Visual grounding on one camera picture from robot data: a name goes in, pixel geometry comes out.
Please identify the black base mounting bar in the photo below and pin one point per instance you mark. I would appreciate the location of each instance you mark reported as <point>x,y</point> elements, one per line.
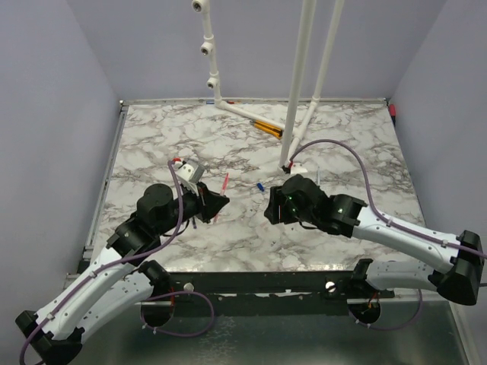
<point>280,293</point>

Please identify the red pen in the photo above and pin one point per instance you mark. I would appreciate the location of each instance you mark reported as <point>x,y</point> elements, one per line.
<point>222,193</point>

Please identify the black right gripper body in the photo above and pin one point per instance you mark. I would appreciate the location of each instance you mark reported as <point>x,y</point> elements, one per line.
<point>288,214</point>

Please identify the red black clamp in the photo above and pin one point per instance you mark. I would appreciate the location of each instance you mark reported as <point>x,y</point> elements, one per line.
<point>392,111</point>

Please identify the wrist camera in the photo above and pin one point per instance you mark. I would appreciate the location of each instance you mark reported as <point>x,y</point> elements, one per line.
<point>293,168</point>
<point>191,171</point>

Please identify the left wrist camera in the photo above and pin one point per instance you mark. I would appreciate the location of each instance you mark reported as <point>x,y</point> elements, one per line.
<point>191,171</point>

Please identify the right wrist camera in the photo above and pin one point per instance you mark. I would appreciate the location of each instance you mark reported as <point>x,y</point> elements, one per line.
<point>293,168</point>

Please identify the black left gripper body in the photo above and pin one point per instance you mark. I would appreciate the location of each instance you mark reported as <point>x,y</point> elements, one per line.
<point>200,189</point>

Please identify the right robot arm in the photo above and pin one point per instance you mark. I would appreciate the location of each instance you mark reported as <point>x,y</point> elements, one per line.
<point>448,264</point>

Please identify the yellow utility knife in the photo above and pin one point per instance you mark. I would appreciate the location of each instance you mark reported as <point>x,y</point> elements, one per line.
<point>267,128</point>

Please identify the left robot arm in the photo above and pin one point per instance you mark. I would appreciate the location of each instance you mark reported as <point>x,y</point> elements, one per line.
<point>119,277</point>

